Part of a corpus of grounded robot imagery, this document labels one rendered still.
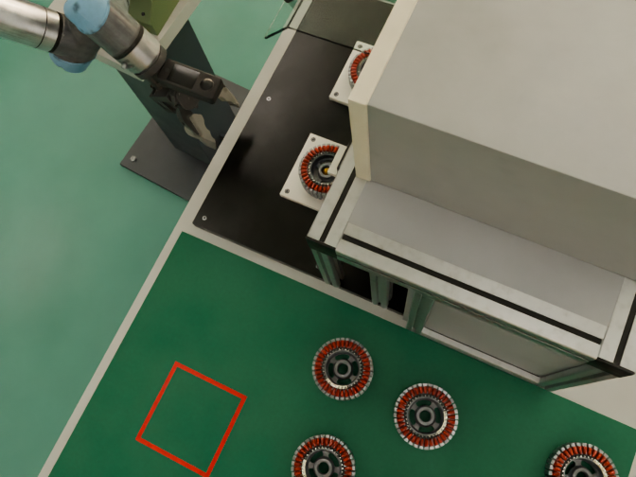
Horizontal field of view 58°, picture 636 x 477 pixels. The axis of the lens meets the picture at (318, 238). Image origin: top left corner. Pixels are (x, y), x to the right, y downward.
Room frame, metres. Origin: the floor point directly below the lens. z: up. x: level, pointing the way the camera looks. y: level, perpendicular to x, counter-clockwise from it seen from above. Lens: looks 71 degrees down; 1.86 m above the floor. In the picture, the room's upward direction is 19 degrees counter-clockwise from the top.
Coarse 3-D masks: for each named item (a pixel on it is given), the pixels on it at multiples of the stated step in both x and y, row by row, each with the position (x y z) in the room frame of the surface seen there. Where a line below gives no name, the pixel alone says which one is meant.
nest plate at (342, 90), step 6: (354, 54) 0.74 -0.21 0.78; (348, 60) 0.73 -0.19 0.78; (348, 66) 0.72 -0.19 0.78; (342, 72) 0.71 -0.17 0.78; (342, 78) 0.70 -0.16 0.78; (336, 84) 0.68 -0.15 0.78; (342, 84) 0.68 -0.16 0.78; (348, 84) 0.67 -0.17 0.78; (336, 90) 0.67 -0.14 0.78; (342, 90) 0.67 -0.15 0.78; (348, 90) 0.66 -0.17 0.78; (330, 96) 0.66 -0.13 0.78; (336, 96) 0.66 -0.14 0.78; (342, 96) 0.65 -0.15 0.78; (348, 96) 0.65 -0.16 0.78; (342, 102) 0.64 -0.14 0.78
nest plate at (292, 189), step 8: (312, 136) 0.59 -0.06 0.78; (320, 136) 0.58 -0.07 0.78; (312, 144) 0.57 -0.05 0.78; (320, 144) 0.56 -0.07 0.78; (336, 144) 0.55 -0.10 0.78; (304, 152) 0.56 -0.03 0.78; (296, 160) 0.55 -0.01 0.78; (296, 168) 0.53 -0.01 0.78; (296, 176) 0.51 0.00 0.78; (288, 184) 0.50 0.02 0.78; (296, 184) 0.50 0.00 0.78; (280, 192) 0.49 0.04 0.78; (288, 192) 0.48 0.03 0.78; (296, 192) 0.48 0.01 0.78; (304, 192) 0.47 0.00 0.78; (296, 200) 0.46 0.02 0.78; (304, 200) 0.46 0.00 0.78; (312, 200) 0.45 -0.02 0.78; (320, 200) 0.44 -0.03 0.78; (312, 208) 0.44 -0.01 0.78
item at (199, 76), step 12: (168, 60) 0.71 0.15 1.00; (168, 72) 0.69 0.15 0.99; (180, 72) 0.68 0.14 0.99; (192, 72) 0.67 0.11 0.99; (204, 72) 0.67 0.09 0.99; (168, 84) 0.67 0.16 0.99; (180, 84) 0.66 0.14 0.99; (192, 84) 0.65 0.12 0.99; (204, 84) 0.64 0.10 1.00; (216, 84) 0.63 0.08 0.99; (192, 96) 0.64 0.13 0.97; (204, 96) 0.62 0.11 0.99; (216, 96) 0.62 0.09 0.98
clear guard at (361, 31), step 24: (312, 0) 0.67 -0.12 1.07; (336, 0) 0.66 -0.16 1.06; (360, 0) 0.64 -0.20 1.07; (384, 0) 0.63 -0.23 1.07; (288, 24) 0.65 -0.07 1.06; (312, 24) 0.63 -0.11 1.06; (336, 24) 0.61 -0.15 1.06; (360, 24) 0.60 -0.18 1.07; (384, 24) 0.58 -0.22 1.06; (360, 48) 0.55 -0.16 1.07
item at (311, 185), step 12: (324, 144) 0.54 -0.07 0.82; (312, 156) 0.52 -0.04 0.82; (324, 156) 0.52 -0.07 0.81; (300, 168) 0.51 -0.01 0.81; (312, 168) 0.51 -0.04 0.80; (300, 180) 0.49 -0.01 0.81; (312, 180) 0.48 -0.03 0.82; (324, 180) 0.48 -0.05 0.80; (312, 192) 0.46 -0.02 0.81; (324, 192) 0.44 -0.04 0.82
